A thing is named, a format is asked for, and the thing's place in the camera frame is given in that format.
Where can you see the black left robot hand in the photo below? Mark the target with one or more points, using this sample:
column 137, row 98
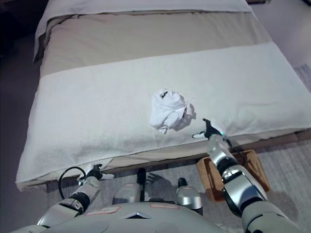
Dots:
column 96, row 171

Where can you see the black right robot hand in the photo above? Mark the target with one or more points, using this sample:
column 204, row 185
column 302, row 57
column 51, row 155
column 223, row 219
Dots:
column 209, row 130

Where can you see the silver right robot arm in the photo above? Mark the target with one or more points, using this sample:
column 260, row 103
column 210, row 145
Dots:
column 239, row 180

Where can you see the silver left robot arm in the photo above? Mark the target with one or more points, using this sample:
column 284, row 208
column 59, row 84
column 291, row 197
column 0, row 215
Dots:
column 73, row 201

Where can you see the brown wicker basket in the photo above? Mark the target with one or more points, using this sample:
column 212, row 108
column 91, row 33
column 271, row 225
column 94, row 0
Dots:
column 252, row 170

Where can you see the bed with white blanket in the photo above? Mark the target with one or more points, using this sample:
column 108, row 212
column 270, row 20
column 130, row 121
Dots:
column 136, row 38

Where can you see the silver left robot leg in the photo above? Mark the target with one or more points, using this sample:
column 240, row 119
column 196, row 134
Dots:
column 126, row 193

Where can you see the silver robot leg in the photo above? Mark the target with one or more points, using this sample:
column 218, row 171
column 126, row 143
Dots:
column 189, row 196
column 126, row 193

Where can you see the crumpled white garment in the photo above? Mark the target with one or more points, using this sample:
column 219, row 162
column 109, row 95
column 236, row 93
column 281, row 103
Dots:
column 170, row 111

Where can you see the silver robot torso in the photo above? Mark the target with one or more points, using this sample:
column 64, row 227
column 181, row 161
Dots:
column 136, row 218

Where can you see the silver right robot leg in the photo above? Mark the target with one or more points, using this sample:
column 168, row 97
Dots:
column 189, row 196

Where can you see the white blanket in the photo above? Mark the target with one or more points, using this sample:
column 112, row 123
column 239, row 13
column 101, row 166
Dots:
column 145, row 97

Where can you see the white pillow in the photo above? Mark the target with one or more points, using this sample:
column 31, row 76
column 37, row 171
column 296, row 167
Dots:
column 136, row 7

